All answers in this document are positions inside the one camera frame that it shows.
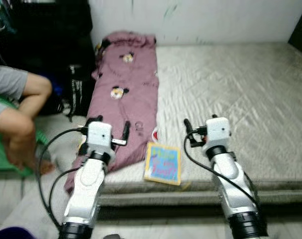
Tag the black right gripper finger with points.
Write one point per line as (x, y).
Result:
(187, 126)

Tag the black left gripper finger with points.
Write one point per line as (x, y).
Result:
(95, 120)
(126, 132)

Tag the blue yellow children's book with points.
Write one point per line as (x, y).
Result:
(163, 164)

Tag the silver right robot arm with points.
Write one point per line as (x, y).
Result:
(230, 174)

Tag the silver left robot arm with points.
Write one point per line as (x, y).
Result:
(86, 189)

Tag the mauve cartoon print blanket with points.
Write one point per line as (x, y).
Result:
(126, 114)

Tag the black bag with white lettering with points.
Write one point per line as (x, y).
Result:
(81, 94)

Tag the grey quilted mattress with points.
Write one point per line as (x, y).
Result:
(230, 109)

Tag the person in dark shirt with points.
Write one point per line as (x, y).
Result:
(16, 124)

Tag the dark bed base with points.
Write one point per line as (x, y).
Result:
(165, 213)

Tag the silver robot left leg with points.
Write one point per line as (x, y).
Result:
(112, 236)

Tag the black cabinet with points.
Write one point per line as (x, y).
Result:
(51, 30)

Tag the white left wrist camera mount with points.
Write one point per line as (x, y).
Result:
(100, 135)

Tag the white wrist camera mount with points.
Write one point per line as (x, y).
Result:
(218, 130)
(100, 135)

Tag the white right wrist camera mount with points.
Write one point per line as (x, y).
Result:
(218, 130)

